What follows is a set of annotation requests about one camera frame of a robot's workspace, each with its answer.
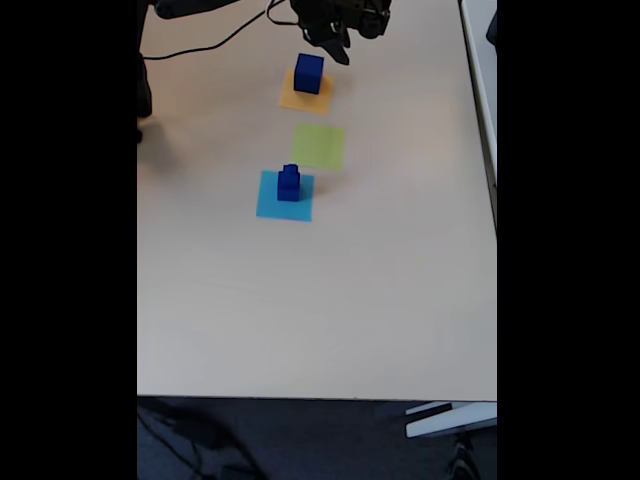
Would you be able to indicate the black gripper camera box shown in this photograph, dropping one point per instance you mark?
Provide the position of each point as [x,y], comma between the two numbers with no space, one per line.
[372,17]

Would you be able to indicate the large blue cube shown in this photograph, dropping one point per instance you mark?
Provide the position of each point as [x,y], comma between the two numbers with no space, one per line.
[308,75]

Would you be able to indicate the dark blue chair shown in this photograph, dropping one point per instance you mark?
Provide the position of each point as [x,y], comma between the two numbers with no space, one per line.
[493,30]

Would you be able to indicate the orange paper square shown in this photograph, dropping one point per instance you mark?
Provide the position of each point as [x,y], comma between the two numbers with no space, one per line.
[305,102]

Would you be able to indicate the green paper square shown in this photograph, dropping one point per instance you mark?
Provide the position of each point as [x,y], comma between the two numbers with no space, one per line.
[320,147]

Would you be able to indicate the tiny blue cube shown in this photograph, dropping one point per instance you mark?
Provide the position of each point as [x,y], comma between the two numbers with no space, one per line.
[289,168]

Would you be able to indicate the white table leg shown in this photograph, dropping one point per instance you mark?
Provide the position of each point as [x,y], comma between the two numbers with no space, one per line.
[450,420]

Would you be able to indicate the light blue paper square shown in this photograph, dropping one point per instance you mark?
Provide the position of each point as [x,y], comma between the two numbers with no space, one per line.
[270,210]

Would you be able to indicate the medium blue cube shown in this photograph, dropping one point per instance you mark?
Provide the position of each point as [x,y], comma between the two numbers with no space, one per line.
[288,194]

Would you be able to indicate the white neighbouring table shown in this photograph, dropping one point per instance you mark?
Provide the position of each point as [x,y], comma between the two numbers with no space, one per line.
[482,90]

